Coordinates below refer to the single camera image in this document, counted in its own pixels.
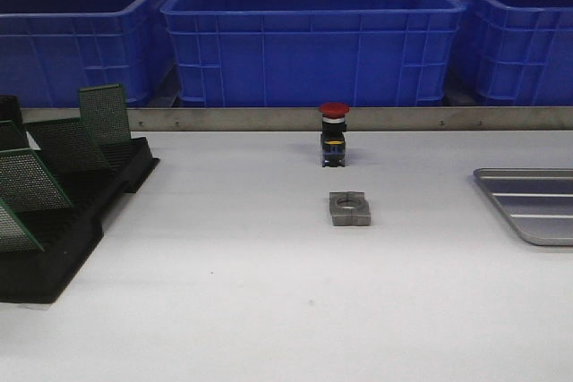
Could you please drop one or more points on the black slotted board rack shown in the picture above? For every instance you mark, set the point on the black slotted board rack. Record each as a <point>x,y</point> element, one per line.
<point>68,235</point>

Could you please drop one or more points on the red emergency stop button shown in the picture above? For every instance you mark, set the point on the red emergency stop button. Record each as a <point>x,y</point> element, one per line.
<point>333,143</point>

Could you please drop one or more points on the dark green leftmost board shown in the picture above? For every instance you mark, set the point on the dark green leftmost board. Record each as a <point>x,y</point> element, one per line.
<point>11,137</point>

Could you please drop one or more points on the rearmost green perforated board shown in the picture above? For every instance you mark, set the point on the rearmost green perforated board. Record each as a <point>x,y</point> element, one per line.
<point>104,113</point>

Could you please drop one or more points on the left front blue crate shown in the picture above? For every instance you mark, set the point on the left front blue crate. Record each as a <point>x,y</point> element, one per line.
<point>52,48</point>

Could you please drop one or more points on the steel table edge rail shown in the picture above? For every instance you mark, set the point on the steel table edge rail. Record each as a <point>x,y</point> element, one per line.
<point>365,119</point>

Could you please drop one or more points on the centre blue plastic crate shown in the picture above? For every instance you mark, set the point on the centre blue plastic crate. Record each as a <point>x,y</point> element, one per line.
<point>295,53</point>

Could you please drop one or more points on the right front blue crate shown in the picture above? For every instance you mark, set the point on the right front blue crate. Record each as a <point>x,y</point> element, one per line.
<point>515,52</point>

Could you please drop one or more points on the silver metal tray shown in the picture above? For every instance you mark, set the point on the silver metal tray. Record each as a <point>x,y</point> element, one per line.
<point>536,202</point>

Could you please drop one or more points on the grey metal clamp block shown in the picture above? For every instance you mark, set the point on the grey metal clamp block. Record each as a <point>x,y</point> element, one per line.
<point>349,208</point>

